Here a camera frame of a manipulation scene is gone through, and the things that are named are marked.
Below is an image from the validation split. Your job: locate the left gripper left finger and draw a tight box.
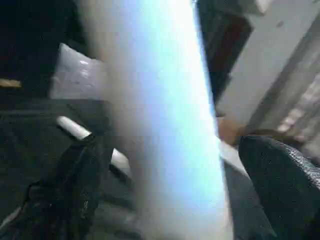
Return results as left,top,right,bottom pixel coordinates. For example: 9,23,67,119
0,134,115,240

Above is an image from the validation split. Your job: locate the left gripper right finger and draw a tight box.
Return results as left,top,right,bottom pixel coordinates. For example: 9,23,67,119
238,136,320,240

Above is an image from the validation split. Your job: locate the white plastic table leg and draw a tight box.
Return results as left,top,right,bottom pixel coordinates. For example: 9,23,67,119
56,116,132,177
82,0,235,240

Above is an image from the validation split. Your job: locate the black mat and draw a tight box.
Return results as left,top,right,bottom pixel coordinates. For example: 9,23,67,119
0,94,276,240

